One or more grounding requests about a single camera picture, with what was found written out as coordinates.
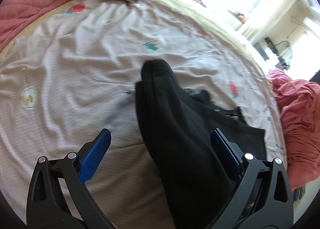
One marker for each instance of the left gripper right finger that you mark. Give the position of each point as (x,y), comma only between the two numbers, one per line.
(261,198)

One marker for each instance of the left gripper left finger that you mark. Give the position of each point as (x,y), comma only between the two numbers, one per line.
(58,197)

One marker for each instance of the black shirt with orange patches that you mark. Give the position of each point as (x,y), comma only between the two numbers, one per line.
(176,127)

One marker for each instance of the pink crumpled blanket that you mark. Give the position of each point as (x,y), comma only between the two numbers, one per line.
(298,103)

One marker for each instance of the floral beige bed sheet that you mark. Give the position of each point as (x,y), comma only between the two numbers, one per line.
(74,74)

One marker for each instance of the white side desk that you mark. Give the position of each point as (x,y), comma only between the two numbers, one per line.
(276,55)

